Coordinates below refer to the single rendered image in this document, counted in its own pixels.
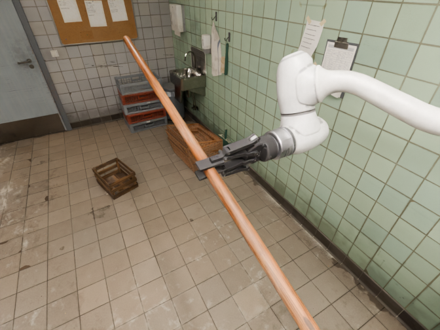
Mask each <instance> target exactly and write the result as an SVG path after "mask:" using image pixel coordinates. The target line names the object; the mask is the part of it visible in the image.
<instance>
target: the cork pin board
mask: <svg viewBox="0 0 440 330"><path fill-rule="evenodd" d="M45 1H46V5H47V7H48V10H49V13H50V16H51V18H52V21H53V24H54V27H55V29H56V33H57V35H58V38H59V40H60V44H61V46H73V45H87V44H94V43H108V42H116V41H123V37H124V36H129V38H130V39H131V40H138V39H139V34H138V27H137V23H136V16H135V12H134V5H133V1H132V0H124V5H125V8H126V13H127V17H128V20H125V21H118V22H113V20H112V17H111V12H110V9H109V5H108V2H107V0H76V2H77V6H78V9H79V12H80V15H81V19H82V22H66V23H65V22H64V19H63V17H62V14H61V11H60V8H59V6H58V2H57V0H45ZM84 1H92V2H93V1H102V5H103V11H104V14H105V19H106V23H107V26H100V27H90V22H89V19H88V14H87V11H86V6H85V3H84Z"/></svg>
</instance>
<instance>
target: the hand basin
mask: <svg viewBox="0 0 440 330"><path fill-rule="evenodd" d="M188 53H191V65H192V67H186V68H181V69H173V70H170V81H171V82H172V83H173V84H174V86H175V99H176V100H177V101H178V102H179V103H182V91H186V94H187V97H188V98H190V97H191V94H192V100H193V107H191V109H193V110H198V106H196V104H195V98H194V99H193V97H194V93H197V94H200V95H202V96H205V95H206V54H205V53H204V51H202V50H199V49H197V48H195V47H193V46H191V51H188V52H187V53H186V54H185V57H184V61H186V55H187V54H188ZM193 92H194V93H193Z"/></svg>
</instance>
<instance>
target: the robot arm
mask: <svg viewBox="0 0 440 330"><path fill-rule="evenodd" d="M276 92H277V99H278V105H279V108H280V113H281V121H280V127H279V128H277V129H274V130H270V131H267V132H266V133H265V134H264V135H263V136H259V137H257V136H256V135H255V134H252V135H250V136H248V137H246V138H244V139H241V140H239V141H236V142H234V143H231V144H228V145H226V146H224V147H223V151H222V150H219V151H218V153H219V154H218V155H214V156H211V157H209V158H205V159H203V160H199V161H196V162H195V164H196V166H197V168H198V169H199V170H197V171H195V172H194V173H195V175H196V176H197V178H198V180H199V181H201V180H203V179H207V177H206V175H205V173H204V172H203V171H204V170H208V169H210V168H215V169H216V170H217V172H218V174H221V175H222V176H223V177H226V176H228V175H232V174H236V173H238V172H243V171H248V170H250V167H249V166H250V164H253V163H255V162H257V161H261V162H266V161H269V160H272V159H273V160H279V159H281V158H283V157H286V156H290V155H297V154H301V153H305V152H307V151H309V150H311V149H313V148H315V147H317V146H318V145H320V144H321V143H323V142H324V141H325V140H326V139H327V136H328V135H329V127H328V124H327V123H326V122H325V121H324V120H323V119H322V118H320V117H318V116H317V114H316V108H315V105H316V104H317V103H321V102H322V101H323V100H324V99H325V98H326V97H327V96H328V95H330V94H333V93H336V92H346V93H350V94H353V95H355V96H357V97H359V98H361V99H363V100H365V101H367V102H368V103H370V104H372V105H374V106H375V107H377V108H379V109H381V110H383V111H384V112H386V113H388V114H389V115H391V116H393V117H395V118H397V119H399V120H400V121H402V122H404V123H406V124H408V125H409V126H412V127H413V128H416V129H418V130H420V131H423V132H426V133H429V134H433V135H436V136H440V108H439V107H435V106H433V105H430V104H428V103H425V102H423V101H421V100H418V99H416V98H414V97H412V96H410V95H408V94H406V93H404V92H402V91H400V90H398V89H396V88H394V87H392V86H389V85H387V84H385V83H383V82H381V81H379V80H376V79H374V78H372V77H370V76H368V75H365V74H362V73H358V72H355V71H347V70H326V69H324V68H323V67H322V66H321V65H314V64H313V60H312V58H311V56H310V55H309V54H307V53H306V52H303V51H298V52H294V53H292V54H289V55H287V56H285V57H283V58H282V60H281V62H280V63H279V65H278V69H277V74H276ZM229 149H230V150H229ZM226 160H230V161H227V162H225V161H226Z"/></svg>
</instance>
